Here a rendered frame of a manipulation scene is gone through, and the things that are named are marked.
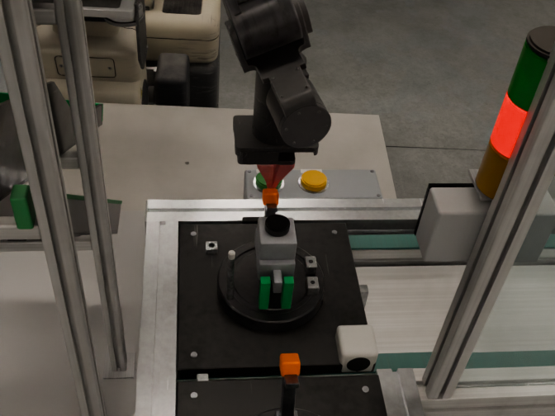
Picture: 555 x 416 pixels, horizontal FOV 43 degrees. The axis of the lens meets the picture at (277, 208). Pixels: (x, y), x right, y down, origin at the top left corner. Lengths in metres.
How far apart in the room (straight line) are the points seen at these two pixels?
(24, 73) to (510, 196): 0.41
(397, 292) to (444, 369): 0.22
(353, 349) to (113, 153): 0.63
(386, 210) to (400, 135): 1.75
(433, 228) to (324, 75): 2.43
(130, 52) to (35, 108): 1.07
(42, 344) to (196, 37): 0.98
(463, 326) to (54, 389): 0.53
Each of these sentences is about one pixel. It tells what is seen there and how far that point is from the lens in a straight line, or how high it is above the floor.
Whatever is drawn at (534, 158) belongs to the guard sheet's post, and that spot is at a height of 1.33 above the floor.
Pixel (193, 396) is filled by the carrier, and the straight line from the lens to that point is 0.84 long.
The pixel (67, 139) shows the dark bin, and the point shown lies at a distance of 0.72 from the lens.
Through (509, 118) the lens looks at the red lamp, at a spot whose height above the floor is 1.35.
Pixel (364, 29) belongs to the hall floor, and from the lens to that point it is 3.48.
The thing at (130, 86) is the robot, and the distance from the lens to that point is 1.57.
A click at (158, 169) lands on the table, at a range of 1.27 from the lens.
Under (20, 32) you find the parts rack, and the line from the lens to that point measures 0.44.
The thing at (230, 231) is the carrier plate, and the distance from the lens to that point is 1.01.
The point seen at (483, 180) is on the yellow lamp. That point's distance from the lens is 0.68.
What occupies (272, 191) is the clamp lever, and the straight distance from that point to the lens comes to 0.92.
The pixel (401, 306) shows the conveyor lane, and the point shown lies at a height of 0.92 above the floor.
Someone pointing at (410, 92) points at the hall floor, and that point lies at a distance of 3.09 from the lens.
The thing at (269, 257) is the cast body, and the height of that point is 1.06.
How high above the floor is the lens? 1.70
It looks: 44 degrees down
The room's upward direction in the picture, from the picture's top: 6 degrees clockwise
